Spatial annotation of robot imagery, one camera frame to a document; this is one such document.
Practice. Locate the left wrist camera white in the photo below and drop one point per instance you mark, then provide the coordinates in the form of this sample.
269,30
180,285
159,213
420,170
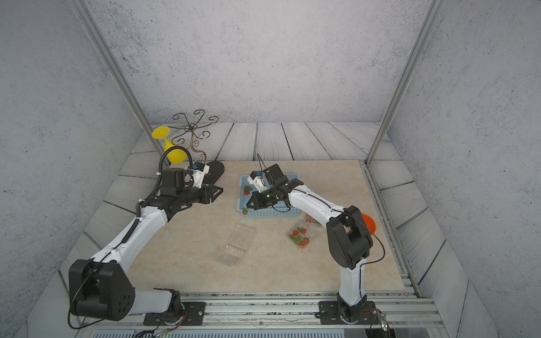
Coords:
199,172

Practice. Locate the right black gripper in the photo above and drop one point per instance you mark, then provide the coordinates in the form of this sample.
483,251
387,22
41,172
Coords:
256,196

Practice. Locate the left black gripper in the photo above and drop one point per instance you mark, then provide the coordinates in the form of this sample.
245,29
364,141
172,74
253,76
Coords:
207,193

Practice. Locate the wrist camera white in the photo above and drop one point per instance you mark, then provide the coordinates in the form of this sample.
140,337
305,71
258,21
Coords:
199,172
267,178

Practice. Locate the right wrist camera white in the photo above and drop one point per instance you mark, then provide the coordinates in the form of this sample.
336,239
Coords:
267,178

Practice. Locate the right aluminium frame post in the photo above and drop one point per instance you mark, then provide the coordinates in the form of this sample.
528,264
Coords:
434,10

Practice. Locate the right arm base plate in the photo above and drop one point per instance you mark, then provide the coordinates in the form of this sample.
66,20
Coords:
338,312

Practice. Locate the aluminium frame post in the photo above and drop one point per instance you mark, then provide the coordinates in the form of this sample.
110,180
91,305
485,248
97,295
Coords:
89,25
434,10

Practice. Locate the strawberry cluster left basket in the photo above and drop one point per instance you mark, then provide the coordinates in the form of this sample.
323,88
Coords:
247,190

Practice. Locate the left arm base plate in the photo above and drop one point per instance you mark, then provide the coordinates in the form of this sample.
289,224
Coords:
183,314

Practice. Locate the strawberries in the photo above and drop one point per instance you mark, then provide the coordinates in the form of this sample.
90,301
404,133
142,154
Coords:
300,237

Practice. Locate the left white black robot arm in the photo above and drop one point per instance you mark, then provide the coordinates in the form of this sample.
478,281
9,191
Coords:
99,287

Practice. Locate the yellow plastic wine glass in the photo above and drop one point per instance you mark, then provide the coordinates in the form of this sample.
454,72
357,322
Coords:
177,155

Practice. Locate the light blue plastic basket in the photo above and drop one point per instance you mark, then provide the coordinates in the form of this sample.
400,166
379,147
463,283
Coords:
279,210

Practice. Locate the orange plastic bowl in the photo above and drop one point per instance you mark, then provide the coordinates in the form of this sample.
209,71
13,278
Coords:
370,223

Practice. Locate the bronze wire glass rack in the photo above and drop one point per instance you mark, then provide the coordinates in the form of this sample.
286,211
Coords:
191,134

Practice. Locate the red strawberry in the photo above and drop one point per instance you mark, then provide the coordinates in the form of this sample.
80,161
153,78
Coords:
311,219

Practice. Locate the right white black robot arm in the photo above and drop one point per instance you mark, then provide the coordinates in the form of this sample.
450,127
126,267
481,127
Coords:
349,238

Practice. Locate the aluminium mounting rail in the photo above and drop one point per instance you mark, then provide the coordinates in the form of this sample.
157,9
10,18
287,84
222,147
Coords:
385,314

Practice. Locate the left aluminium frame post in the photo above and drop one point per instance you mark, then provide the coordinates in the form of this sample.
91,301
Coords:
89,25

